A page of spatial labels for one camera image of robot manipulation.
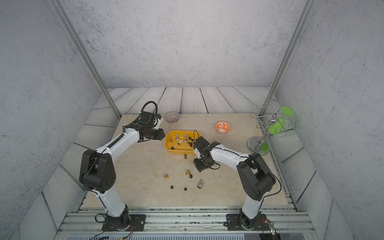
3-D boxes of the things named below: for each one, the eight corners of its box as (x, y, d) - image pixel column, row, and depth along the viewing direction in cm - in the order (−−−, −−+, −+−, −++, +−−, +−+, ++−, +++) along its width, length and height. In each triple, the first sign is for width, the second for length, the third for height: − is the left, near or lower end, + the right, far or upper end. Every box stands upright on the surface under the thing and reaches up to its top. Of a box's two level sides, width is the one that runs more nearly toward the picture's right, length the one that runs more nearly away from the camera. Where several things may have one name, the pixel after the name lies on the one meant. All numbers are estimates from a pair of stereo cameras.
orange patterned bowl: (221, 137, 109) (222, 133, 106) (212, 128, 115) (212, 124, 111) (232, 130, 113) (233, 127, 110) (223, 122, 119) (223, 118, 115)
